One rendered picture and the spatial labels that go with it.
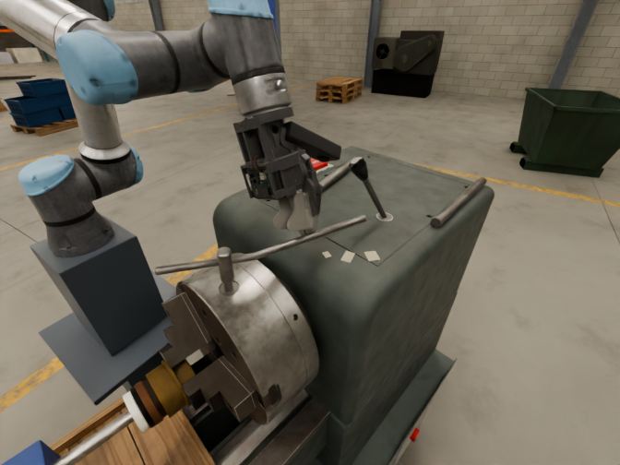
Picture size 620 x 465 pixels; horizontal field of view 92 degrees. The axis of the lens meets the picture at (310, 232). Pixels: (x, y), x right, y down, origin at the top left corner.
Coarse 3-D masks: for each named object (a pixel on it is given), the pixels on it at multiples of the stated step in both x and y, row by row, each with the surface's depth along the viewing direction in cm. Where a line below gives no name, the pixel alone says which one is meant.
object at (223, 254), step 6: (216, 252) 46; (222, 252) 45; (228, 252) 46; (222, 258) 45; (228, 258) 46; (222, 264) 46; (228, 264) 46; (222, 270) 47; (228, 270) 47; (222, 276) 48; (228, 276) 48; (228, 282) 49; (228, 288) 50
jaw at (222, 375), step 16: (208, 368) 53; (224, 368) 53; (192, 384) 51; (208, 384) 50; (224, 384) 50; (240, 384) 50; (192, 400) 49; (208, 400) 50; (224, 400) 50; (240, 400) 47; (256, 400) 49; (272, 400) 50; (240, 416) 47
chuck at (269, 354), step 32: (192, 288) 51; (256, 288) 52; (224, 320) 47; (256, 320) 48; (224, 352) 53; (256, 352) 47; (288, 352) 50; (256, 384) 46; (288, 384) 51; (256, 416) 56
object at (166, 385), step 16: (160, 368) 52; (176, 368) 52; (192, 368) 53; (144, 384) 50; (160, 384) 49; (176, 384) 50; (144, 400) 48; (160, 400) 48; (176, 400) 50; (144, 416) 47; (160, 416) 48
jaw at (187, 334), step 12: (180, 288) 58; (168, 300) 55; (180, 300) 55; (168, 312) 54; (180, 312) 54; (192, 312) 56; (180, 324) 54; (192, 324) 55; (168, 336) 53; (180, 336) 54; (192, 336) 55; (204, 336) 56; (168, 348) 53; (180, 348) 53; (192, 348) 54; (168, 360) 52; (180, 360) 53
